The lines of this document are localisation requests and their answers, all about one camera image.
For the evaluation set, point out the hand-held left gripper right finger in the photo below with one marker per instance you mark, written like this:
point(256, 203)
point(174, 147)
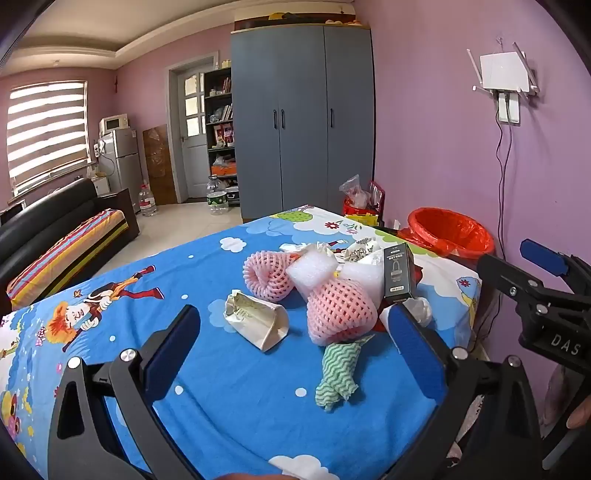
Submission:
point(415, 355)

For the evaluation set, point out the silver fridge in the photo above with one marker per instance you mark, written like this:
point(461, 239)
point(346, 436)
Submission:
point(120, 161)

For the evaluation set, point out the pink foam fruit net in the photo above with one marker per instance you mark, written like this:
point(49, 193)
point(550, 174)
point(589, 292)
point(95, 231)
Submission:
point(341, 311)
point(268, 277)

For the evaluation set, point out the white router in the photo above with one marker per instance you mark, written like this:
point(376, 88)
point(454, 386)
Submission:
point(503, 71)

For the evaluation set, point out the grey brown cloth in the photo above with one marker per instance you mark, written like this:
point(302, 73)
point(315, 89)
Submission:
point(558, 397)

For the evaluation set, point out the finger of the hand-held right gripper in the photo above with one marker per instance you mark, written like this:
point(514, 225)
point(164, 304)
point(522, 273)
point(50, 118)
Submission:
point(545, 256)
point(503, 274)

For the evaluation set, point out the grey wardrobe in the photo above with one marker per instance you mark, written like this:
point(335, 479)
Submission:
point(300, 115)

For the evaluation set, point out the black leather sofa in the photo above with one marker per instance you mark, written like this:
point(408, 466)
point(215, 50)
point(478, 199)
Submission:
point(46, 217)

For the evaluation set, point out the brown wooden board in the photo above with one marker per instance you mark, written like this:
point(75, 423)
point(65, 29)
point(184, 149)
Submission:
point(157, 161)

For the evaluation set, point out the beige paper bag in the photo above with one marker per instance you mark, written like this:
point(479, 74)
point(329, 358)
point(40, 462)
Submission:
point(256, 318)

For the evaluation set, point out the water bottle red label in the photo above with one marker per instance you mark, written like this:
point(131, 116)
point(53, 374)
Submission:
point(147, 201)

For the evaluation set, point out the red bucket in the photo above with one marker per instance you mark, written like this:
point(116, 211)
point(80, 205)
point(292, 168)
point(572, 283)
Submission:
point(355, 207)

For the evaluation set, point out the white storage box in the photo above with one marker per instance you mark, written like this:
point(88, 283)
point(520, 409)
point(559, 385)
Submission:
point(100, 185)

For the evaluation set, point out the red trash bin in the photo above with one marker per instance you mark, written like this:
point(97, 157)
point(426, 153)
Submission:
point(445, 230)

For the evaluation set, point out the white foam sheet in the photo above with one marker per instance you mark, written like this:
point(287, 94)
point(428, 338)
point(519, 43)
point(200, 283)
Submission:
point(311, 270)

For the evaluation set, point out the blue cartoon printed sheet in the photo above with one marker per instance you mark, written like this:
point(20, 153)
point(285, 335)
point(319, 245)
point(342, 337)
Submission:
point(231, 406)

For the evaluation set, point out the water bottle green label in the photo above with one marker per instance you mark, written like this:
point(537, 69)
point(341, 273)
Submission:
point(217, 194)

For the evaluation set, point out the striped window blind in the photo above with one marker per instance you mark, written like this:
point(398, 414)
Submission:
point(46, 134)

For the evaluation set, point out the black bookshelf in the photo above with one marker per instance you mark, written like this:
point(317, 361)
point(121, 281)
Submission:
point(221, 129)

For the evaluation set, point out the white crumpled wrap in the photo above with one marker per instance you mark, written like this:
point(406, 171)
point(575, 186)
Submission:
point(364, 279)

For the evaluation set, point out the white wall socket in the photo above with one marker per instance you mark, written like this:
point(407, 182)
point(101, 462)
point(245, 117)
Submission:
point(508, 108)

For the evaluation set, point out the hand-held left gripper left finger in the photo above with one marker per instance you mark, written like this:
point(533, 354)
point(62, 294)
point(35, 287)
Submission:
point(171, 350)

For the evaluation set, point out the white microwave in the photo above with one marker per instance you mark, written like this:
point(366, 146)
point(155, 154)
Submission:
point(114, 123)

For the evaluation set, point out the yellow carton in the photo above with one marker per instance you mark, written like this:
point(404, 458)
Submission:
point(360, 218)

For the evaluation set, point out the person's right hand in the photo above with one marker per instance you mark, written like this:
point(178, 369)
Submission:
point(581, 414)

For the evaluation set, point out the red packet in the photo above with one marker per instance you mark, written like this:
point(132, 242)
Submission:
point(376, 194)

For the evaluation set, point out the grey door with windows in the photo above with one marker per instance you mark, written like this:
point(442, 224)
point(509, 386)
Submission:
point(189, 129)

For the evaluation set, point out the black cardboard box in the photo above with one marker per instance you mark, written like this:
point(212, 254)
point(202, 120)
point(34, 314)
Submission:
point(398, 272)

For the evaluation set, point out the green wavy striped cloth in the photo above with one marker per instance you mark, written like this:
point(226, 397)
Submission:
point(337, 376)

